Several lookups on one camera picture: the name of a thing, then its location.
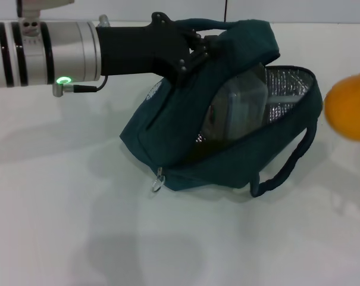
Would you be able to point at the clear plastic food container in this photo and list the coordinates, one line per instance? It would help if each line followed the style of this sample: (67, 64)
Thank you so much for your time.
(242, 113)

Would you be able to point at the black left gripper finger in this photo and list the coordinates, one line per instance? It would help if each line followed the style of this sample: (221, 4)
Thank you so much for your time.
(203, 40)
(194, 61)

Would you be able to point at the orange yellow pear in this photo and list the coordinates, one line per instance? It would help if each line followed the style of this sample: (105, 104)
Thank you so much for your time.
(350, 110)

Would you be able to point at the dark teal insulated lunch bag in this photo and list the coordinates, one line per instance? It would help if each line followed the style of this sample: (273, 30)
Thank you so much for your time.
(173, 131)

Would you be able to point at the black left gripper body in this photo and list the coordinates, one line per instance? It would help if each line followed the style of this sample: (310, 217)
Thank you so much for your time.
(138, 50)

